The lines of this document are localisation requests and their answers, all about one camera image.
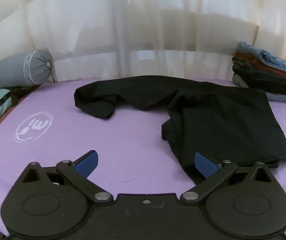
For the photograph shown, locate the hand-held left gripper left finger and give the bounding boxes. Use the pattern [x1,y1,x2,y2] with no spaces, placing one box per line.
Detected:
[20,150,114,204]

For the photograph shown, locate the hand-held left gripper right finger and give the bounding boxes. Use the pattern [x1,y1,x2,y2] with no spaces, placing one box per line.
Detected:
[180,152,275,204]

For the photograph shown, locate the black pants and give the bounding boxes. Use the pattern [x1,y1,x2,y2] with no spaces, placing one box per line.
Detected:
[73,75,286,184]
[235,74,286,96]

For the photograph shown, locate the folded grey pants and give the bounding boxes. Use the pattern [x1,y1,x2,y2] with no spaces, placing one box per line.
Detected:
[232,74,286,103]

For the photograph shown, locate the folded black pants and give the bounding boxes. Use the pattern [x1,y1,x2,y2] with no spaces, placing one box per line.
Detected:
[235,74,286,96]

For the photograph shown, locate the folded dark teal pants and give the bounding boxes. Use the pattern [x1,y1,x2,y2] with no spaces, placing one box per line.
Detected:
[232,64,286,85]

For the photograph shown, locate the folded brown pants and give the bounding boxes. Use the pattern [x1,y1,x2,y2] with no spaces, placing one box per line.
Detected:
[232,52,286,80]

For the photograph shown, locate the folded blue denim pants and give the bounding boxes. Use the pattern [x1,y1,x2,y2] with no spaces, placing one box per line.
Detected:
[237,42,286,72]

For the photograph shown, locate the grey bolster pillow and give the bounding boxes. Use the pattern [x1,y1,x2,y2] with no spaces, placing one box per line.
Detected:
[0,49,56,90]

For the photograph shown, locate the white sheer curtain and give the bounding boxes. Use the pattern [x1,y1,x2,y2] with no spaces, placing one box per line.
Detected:
[0,0,286,83]

